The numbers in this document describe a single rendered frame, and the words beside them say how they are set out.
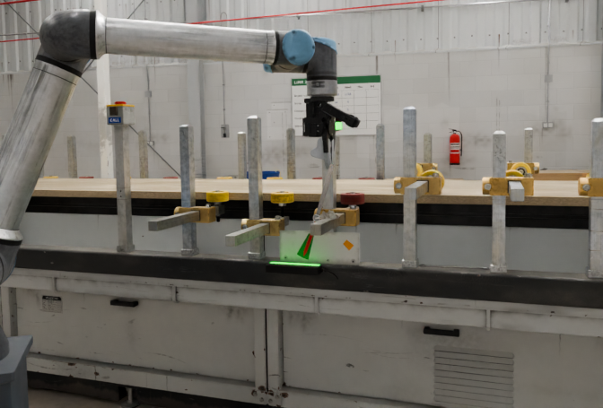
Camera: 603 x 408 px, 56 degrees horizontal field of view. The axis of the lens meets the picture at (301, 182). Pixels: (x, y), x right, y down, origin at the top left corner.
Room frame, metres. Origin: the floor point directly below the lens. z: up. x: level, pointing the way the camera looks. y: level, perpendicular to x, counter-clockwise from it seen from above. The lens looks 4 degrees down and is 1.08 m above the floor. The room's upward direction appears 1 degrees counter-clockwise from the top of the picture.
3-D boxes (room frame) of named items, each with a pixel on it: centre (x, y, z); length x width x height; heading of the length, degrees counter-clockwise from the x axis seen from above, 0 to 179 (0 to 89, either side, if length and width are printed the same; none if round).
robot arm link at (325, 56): (1.69, -0.06, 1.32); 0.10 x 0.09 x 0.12; 107
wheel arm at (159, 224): (1.86, 0.37, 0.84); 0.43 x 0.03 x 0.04; 161
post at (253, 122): (1.85, 0.15, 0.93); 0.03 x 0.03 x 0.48; 71
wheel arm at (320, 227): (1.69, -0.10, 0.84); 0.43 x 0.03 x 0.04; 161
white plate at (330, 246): (1.75, -0.05, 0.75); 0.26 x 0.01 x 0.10; 71
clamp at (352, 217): (1.76, -0.11, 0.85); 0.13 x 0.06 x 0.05; 71
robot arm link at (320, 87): (1.69, -0.06, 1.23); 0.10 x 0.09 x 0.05; 161
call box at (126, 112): (2.01, 0.63, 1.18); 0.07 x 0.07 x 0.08; 71
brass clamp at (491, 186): (1.60, -0.58, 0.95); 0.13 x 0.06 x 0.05; 71
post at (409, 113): (1.69, -0.32, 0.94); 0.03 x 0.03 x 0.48; 71
